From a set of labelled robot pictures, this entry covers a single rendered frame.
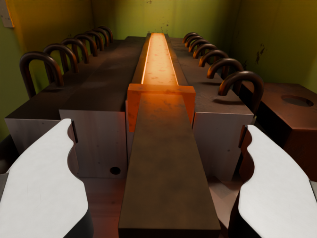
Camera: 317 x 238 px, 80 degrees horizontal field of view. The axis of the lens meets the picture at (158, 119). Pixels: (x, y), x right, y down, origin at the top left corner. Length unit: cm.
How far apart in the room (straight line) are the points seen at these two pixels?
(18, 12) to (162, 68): 21
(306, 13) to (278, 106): 21
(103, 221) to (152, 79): 12
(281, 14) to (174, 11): 28
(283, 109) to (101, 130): 18
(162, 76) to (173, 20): 45
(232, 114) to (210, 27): 49
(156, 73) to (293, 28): 29
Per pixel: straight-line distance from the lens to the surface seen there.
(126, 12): 62
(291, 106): 24
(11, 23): 32
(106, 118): 16
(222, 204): 18
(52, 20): 41
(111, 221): 17
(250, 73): 18
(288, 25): 43
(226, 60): 22
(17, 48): 34
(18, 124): 19
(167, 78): 17
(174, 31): 62
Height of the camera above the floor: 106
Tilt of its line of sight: 31 degrees down
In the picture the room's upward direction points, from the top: 3 degrees clockwise
